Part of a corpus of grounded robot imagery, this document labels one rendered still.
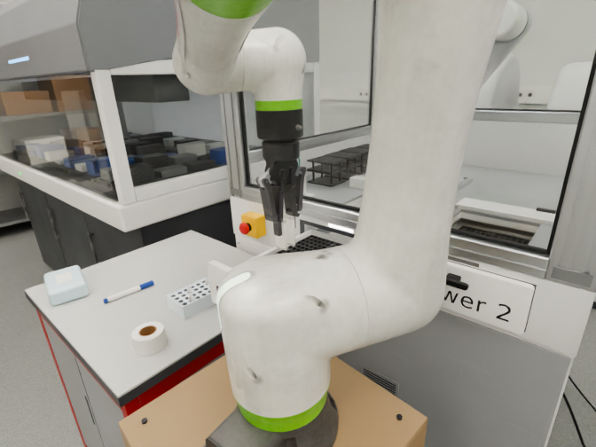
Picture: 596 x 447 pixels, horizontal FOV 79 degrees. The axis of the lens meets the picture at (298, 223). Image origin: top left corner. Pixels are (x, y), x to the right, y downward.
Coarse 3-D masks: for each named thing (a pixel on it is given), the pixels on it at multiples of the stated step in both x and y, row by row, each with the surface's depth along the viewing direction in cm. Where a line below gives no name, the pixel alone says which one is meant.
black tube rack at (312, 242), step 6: (300, 240) 101; (306, 240) 101; (312, 240) 101; (318, 240) 100; (324, 240) 101; (330, 240) 100; (294, 246) 98; (300, 246) 98; (306, 246) 99; (312, 246) 97; (318, 246) 98; (324, 246) 97; (330, 246) 97; (336, 246) 97; (282, 252) 94; (288, 252) 95; (294, 252) 94
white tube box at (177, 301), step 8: (200, 280) 103; (184, 288) 99; (192, 288) 99; (200, 288) 99; (208, 288) 99; (168, 296) 95; (176, 296) 96; (184, 296) 95; (200, 296) 95; (208, 296) 96; (168, 304) 96; (176, 304) 92; (184, 304) 93; (192, 304) 93; (200, 304) 95; (208, 304) 97; (176, 312) 94; (184, 312) 91; (192, 312) 93
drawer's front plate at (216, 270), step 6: (210, 264) 84; (216, 264) 83; (222, 264) 83; (210, 270) 85; (216, 270) 83; (222, 270) 81; (228, 270) 81; (210, 276) 85; (216, 276) 84; (222, 276) 82; (210, 282) 86; (216, 282) 84; (210, 288) 87
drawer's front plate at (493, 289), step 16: (448, 272) 80; (464, 272) 78; (480, 272) 76; (448, 288) 81; (480, 288) 77; (496, 288) 74; (512, 288) 72; (528, 288) 70; (448, 304) 83; (464, 304) 80; (480, 304) 78; (496, 304) 75; (512, 304) 73; (528, 304) 71; (496, 320) 76; (512, 320) 74
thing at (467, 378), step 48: (240, 240) 131; (432, 336) 90; (480, 336) 82; (384, 384) 105; (432, 384) 94; (480, 384) 85; (528, 384) 78; (432, 432) 99; (480, 432) 89; (528, 432) 81
